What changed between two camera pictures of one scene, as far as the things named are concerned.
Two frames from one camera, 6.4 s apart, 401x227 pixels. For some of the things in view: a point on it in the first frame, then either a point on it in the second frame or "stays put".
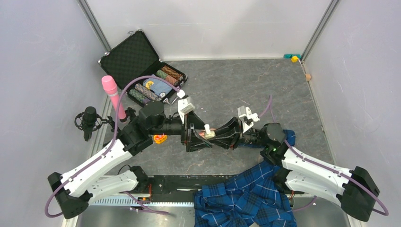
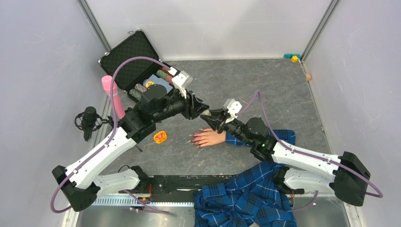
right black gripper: (233, 127) -> (217, 120)
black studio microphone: (88, 121) stays put
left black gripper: (193, 122) -> (193, 106)
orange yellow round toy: (160, 139) stays put
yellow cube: (294, 58) stays put
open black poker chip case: (139, 71) stays put
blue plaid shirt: (249, 198) stays put
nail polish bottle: (209, 136) -> (206, 112)
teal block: (290, 56) stays put
